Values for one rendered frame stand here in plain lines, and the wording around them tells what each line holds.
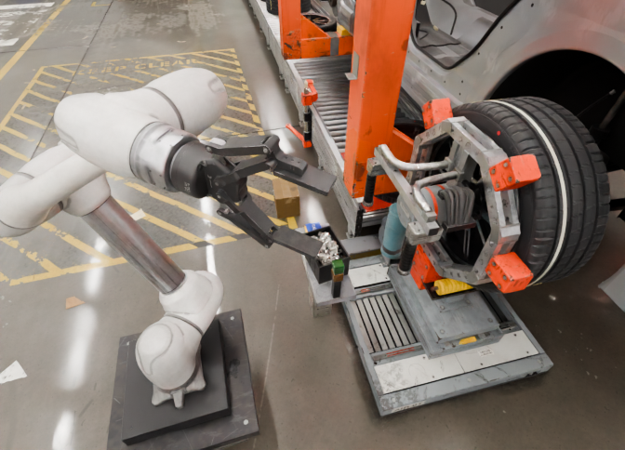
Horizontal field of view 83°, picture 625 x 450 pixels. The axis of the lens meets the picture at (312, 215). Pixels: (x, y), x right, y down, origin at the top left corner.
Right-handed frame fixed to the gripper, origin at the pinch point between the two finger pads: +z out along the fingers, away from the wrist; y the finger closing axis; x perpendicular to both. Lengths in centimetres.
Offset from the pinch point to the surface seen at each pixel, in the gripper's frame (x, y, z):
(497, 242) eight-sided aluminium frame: 48, -40, 39
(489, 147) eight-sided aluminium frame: 68, -25, 28
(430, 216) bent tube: 44, -36, 19
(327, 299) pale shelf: 37, -94, -1
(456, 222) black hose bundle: 46, -37, 26
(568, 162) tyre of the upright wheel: 67, -22, 47
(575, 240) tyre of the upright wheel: 57, -37, 58
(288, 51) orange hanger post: 247, -113, -123
